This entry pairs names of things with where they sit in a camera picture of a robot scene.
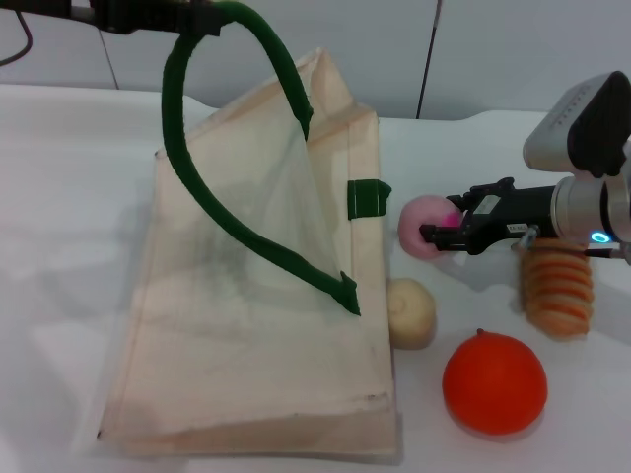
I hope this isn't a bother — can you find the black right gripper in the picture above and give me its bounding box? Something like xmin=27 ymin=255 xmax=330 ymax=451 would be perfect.
xmin=418 ymin=177 xmax=562 ymax=257

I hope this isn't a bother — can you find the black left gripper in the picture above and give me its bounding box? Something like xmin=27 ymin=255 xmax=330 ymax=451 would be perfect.
xmin=66 ymin=0 xmax=224 ymax=37

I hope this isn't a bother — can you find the pink peach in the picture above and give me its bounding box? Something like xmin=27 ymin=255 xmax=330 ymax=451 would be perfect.
xmin=397 ymin=194 xmax=467 ymax=258

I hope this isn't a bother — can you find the white handbag with green handles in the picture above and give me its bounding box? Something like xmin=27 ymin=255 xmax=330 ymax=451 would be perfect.
xmin=96 ymin=0 xmax=403 ymax=467

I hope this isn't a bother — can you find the cream round bun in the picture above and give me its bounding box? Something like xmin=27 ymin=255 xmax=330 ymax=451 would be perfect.
xmin=386 ymin=277 xmax=438 ymax=350

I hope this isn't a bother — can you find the striped orange twisted bread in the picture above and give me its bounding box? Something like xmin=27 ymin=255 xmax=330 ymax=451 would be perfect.
xmin=521 ymin=238 xmax=593 ymax=340

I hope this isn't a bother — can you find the orange fruit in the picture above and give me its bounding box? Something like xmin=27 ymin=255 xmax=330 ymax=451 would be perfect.
xmin=441 ymin=328 xmax=548 ymax=438

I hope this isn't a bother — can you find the black right arm cable plug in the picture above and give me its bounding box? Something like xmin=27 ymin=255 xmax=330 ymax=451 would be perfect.
xmin=511 ymin=224 xmax=623 ymax=261

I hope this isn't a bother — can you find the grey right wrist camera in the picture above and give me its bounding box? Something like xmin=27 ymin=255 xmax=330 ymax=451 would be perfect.
xmin=522 ymin=71 xmax=631 ymax=179

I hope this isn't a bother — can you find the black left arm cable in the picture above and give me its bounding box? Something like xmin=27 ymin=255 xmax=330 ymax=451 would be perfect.
xmin=0 ymin=8 xmax=34 ymax=68

